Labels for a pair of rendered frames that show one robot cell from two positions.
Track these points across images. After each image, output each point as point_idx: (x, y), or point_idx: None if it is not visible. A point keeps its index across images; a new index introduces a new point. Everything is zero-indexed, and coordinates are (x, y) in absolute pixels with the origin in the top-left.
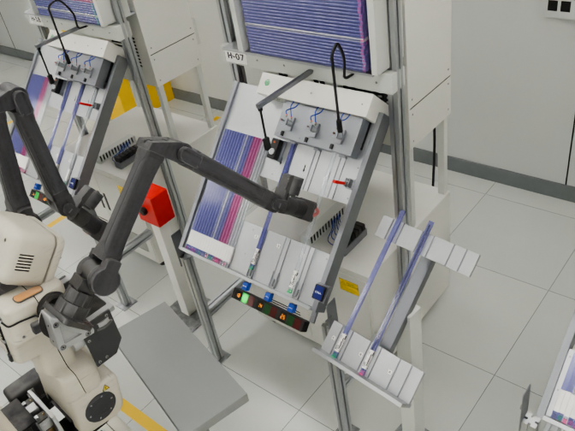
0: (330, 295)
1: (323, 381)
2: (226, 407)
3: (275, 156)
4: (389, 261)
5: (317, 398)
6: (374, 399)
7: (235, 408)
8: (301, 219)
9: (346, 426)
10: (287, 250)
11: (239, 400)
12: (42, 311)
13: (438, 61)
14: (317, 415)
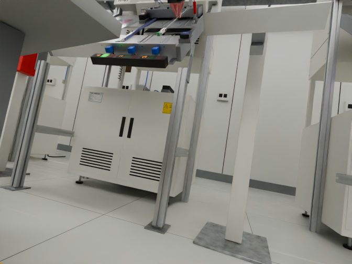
0: (150, 123)
1: (124, 205)
2: (96, 1)
3: (144, 15)
4: (194, 105)
5: (121, 210)
6: (173, 214)
7: (104, 22)
8: (176, 0)
9: (165, 209)
10: (150, 37)
11: (112, 18)
12: None
13: (214, 39)
14: (123, 217)
